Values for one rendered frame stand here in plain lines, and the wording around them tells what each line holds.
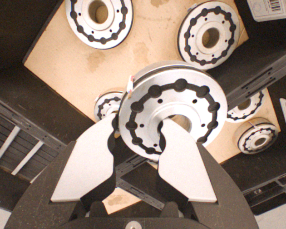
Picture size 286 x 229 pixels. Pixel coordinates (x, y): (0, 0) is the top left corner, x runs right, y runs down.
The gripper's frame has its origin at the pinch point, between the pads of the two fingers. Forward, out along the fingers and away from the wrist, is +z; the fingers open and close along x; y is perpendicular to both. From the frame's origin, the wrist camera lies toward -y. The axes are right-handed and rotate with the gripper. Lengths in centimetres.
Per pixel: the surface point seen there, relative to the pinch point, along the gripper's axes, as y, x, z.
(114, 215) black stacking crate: 63, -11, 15
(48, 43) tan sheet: -5.8, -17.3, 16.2
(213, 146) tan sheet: 20.1, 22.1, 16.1
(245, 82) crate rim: -2.0, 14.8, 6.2
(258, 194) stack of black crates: 112, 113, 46
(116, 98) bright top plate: 4.1, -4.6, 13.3
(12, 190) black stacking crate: 37, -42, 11
